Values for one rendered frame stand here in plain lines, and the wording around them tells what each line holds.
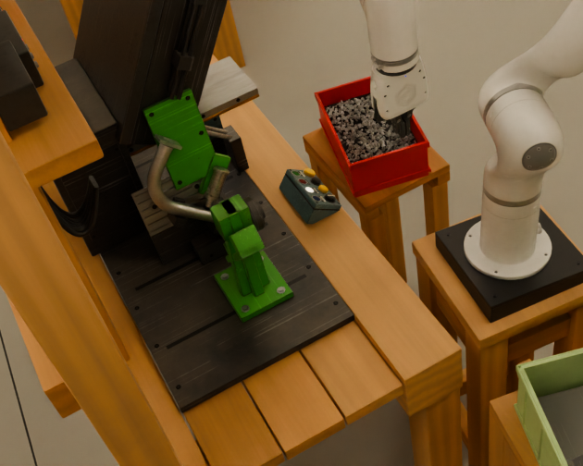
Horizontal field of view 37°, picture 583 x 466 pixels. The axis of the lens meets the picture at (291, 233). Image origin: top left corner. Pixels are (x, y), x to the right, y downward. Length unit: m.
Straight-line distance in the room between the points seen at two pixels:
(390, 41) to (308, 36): 2.69
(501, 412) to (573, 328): 0.32
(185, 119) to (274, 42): 2.29
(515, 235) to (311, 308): 0.46
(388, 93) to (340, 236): 0.55
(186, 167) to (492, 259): 0.71
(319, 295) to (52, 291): 0.87
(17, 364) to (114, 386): 1.89
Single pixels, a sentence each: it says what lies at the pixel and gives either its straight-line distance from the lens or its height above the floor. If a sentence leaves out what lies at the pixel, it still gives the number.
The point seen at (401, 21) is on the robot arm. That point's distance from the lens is 1.51.
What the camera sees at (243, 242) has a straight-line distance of 1.77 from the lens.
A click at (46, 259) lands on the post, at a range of 1.18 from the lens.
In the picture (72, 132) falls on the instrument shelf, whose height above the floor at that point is 1.54.
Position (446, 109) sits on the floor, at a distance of 3.71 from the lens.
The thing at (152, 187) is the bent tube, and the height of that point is 1.13.
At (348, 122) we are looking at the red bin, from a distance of 2.35.
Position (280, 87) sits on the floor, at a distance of 3.94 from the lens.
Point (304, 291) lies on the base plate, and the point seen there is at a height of 0.90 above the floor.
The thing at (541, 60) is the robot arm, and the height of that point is 1.39.
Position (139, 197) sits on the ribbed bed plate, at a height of 1.08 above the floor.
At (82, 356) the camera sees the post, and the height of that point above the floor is 1.42.
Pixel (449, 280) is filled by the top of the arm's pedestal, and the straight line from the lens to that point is 2.01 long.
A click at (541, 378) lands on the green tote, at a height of 0.91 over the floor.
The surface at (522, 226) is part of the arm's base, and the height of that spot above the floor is 1.03.
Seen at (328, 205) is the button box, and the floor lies 0.93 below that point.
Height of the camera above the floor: 2.44
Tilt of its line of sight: 48 degrees down
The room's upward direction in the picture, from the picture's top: 14 degrees counter-clockwise
